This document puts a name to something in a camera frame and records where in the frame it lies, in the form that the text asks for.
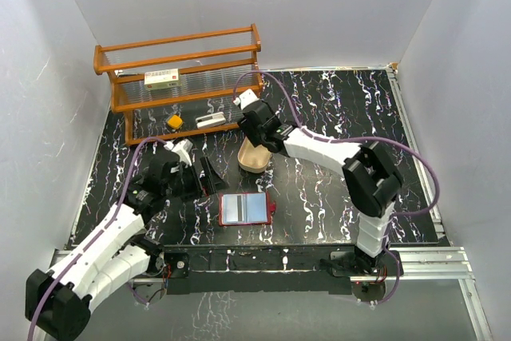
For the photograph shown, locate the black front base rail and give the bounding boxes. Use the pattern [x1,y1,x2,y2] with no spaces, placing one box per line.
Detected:
[164,244,354,295]

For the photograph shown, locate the aluminium frame rail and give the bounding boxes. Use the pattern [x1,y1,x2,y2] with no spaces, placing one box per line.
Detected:
[386,63,493,340]

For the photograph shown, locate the white stapler-like object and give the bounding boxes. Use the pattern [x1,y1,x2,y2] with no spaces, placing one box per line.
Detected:
[196,112,226,129]

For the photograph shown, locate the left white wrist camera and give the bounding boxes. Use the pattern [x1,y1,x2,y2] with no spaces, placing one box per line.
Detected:
[164,139,192,167]

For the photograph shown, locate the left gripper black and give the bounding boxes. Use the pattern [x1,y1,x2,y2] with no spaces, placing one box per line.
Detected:
[163,157,228,201]

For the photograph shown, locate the white red box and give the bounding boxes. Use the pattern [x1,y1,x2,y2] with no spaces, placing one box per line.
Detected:
[144,69,180,90]

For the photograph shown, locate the red leather card holder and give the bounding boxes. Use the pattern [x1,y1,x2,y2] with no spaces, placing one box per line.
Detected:
[219,192,276,226]

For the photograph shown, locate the beige oval tray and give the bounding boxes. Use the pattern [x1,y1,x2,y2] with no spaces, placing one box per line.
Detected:
[237,137,272,174]

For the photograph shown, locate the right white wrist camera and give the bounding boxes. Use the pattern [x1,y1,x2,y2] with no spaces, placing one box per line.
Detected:
[233,89,259,110]

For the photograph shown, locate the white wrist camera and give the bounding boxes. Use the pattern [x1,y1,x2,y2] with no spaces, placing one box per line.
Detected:
[164,139,192,167]
[233,89,259,110]

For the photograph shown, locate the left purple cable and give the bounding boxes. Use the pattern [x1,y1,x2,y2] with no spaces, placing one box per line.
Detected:
[26,137,176,341]

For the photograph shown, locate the yellow square object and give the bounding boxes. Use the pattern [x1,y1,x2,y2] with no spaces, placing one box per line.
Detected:
[166,114,184,130]

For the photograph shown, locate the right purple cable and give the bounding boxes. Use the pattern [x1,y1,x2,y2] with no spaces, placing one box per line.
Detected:
[232,71,441,216]

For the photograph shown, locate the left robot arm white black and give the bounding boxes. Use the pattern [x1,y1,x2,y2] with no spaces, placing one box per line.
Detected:
[25,154,228,340]

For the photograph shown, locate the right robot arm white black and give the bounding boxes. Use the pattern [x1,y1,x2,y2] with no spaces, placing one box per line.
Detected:
[234,97,403,275]

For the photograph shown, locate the purple cable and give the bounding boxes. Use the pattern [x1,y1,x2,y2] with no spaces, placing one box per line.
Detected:
[232,71,441,216]
[26,137,176,341]

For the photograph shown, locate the wooden shelf rack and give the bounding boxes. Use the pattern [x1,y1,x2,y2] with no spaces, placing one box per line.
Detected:
[93,24,263,145]

